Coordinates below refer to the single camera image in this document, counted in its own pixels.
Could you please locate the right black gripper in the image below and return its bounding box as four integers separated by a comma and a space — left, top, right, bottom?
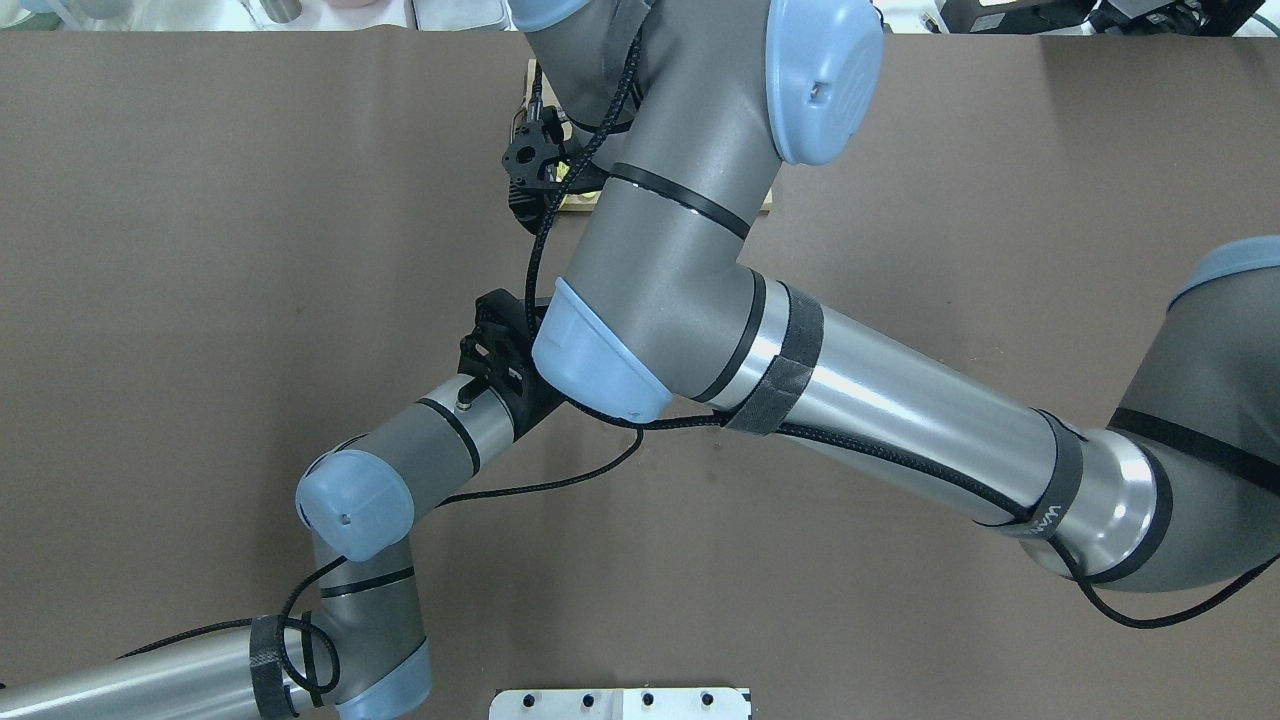
502, 106, 591, 233

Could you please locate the white camera mast base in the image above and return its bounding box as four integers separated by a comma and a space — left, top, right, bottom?
488, 685, 754, 719

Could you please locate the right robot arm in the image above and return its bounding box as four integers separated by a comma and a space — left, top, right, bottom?
509, 1, 1277, 592

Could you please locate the metal tray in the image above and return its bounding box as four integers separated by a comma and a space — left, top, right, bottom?
410, 0, 512, 32

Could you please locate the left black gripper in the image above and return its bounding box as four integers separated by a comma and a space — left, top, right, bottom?
458, 290, 564, 439

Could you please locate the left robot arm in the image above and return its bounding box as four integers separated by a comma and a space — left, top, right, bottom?
3, 290, 561, 719

